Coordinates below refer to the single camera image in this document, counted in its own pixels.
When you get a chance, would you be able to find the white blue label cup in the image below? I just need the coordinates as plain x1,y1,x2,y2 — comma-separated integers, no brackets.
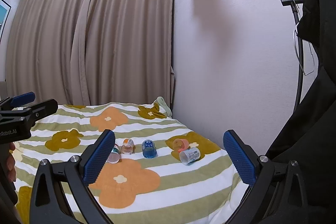
179,147,201,165

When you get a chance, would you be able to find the orange lid clear cup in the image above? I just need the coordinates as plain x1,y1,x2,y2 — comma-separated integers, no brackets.
121,138,134,155

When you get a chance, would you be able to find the floral striped blanket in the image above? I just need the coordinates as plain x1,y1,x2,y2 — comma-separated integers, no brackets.
13,102,247,223

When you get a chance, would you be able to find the clear plastic hanger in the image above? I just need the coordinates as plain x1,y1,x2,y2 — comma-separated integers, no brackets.
293,26,316,76

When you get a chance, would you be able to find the person's left hand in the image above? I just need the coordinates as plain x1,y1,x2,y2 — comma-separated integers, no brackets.
6,143,17,182

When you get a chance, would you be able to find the framed picture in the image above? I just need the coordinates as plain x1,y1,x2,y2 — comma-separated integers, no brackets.
0,0,11,38

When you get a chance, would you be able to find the blue transparent cup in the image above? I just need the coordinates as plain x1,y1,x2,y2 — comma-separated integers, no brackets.
141,139,157,159

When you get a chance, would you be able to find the black garment rack pole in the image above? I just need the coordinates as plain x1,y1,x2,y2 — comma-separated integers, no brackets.
280,0,304,112

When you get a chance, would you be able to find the orange pink cup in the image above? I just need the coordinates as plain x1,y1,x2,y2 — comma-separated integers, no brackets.
172,138,189,153

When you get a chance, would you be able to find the red white label cup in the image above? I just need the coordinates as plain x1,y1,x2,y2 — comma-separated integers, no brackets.
107,144,120,164

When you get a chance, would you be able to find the beige curtain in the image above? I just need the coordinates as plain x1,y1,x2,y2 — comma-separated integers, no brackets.
5,0,174,106

